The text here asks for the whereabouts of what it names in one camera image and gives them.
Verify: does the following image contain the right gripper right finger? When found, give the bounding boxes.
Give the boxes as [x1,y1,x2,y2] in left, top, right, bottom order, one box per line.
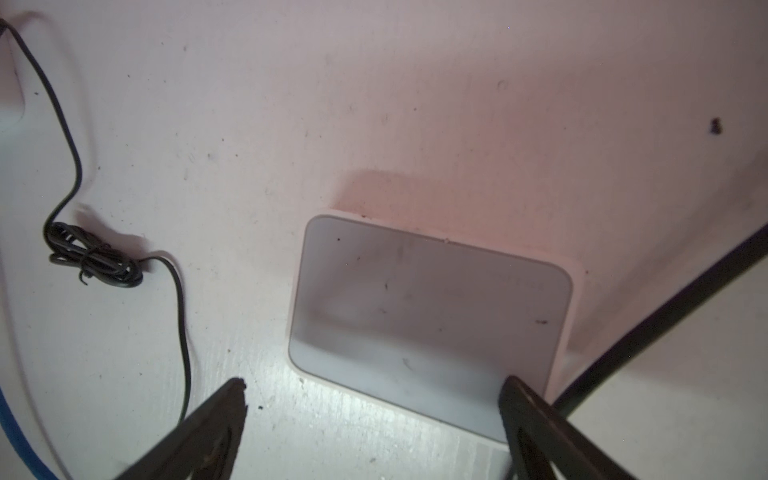
[498,376,633,479]

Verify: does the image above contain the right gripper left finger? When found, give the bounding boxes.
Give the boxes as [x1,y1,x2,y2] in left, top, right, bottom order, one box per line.
[119,378,248,480]

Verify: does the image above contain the white network switch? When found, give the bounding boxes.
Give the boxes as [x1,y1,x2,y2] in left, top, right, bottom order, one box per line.
[286,211,585,445]

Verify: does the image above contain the blue ethernet cable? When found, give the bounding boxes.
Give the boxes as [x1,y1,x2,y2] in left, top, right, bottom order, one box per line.
[0,386,61,480]

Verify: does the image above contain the black power adapter with cable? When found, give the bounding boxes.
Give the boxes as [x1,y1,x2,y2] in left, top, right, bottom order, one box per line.
[1,19,192,422]

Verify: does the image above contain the long black cable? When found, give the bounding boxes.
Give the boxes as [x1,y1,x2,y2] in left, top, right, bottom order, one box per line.
[551,223,768,418]

